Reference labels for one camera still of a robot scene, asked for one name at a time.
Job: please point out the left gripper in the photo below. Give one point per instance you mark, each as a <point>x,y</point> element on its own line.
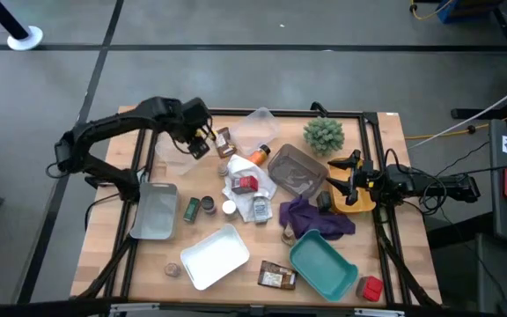
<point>194,115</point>

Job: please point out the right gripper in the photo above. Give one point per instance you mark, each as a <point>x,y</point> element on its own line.
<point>365,181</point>

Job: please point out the brown orange spice packet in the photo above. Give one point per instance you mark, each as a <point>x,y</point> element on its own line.
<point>225,143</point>

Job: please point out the small glass spice jar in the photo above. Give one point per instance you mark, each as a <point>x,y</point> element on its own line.
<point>222,169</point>
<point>172,269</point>

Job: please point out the dark green spice tin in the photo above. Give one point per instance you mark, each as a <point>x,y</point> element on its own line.
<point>324,201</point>
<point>191,210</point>

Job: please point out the white cloth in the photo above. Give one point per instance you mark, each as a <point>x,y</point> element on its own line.
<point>244,169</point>

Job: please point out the red spice box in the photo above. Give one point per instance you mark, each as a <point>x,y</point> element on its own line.
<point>247,182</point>
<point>372,288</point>

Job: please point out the orange spice bottle black cap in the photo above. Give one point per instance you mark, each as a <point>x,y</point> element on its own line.
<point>259,156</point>

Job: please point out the white lid spice jar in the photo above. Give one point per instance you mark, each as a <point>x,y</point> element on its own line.
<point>229,207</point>

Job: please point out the clear labelled spice bottle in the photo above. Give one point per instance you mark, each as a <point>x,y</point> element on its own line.
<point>261,210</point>

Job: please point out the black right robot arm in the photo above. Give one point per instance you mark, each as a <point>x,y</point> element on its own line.
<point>434,185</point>

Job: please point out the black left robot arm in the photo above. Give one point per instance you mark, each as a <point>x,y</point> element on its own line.
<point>104,125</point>

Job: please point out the clear plastic container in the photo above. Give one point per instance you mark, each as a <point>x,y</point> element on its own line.
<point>174,158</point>
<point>258,127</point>

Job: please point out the yellow plastic tray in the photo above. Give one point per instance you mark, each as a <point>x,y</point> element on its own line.
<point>365,203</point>

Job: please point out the green spiky ball plant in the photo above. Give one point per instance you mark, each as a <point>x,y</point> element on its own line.
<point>324,135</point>

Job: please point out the grey brown translucent tray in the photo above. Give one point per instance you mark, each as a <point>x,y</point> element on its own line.
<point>295,171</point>

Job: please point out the purple cloth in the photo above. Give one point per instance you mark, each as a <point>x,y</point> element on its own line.
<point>310,218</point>

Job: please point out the grey plastic bin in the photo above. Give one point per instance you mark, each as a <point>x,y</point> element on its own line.
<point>154,211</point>

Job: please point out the teal plastic tray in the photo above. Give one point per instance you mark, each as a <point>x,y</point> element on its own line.
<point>321,264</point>

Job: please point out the white plastic tray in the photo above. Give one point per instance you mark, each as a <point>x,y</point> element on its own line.
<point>214,257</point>

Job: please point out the brown packet white label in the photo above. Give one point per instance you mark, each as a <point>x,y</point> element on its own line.
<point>275,275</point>

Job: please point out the black metal stand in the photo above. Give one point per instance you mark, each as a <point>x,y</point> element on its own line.
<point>469,113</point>

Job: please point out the dark grey cabinet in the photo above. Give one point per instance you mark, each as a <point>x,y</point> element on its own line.
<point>504,277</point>

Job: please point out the blue box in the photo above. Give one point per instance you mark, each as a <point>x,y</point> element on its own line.
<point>465,11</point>

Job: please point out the black metal table frame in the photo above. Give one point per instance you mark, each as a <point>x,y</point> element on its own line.
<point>280,112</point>

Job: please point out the silver metal rail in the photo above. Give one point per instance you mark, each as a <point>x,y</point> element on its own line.
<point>192,310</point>

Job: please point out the black post white base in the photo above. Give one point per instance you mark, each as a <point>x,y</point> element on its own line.
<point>25,39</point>

